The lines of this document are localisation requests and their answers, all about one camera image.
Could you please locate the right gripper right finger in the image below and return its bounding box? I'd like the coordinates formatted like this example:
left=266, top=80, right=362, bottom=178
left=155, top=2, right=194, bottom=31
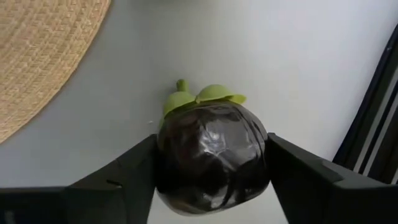
left=266, top=132, right=398, bottom=224

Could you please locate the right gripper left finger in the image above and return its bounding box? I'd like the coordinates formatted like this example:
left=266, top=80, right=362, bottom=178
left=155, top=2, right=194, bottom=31
left=0, top=133, right=159, bottom=224

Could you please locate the dark purple mangosteen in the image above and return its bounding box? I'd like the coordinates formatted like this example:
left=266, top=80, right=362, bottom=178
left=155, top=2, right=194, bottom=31
left=155, top=79, right=271, bottom=217

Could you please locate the round wooden board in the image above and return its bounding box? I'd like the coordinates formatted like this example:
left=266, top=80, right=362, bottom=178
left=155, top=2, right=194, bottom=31
left=0, top=0, right=112, bottom=144

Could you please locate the black table frame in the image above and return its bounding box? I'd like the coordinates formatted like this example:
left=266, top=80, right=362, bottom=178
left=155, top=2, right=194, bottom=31
left=331, top=23, right=398, bottom=185

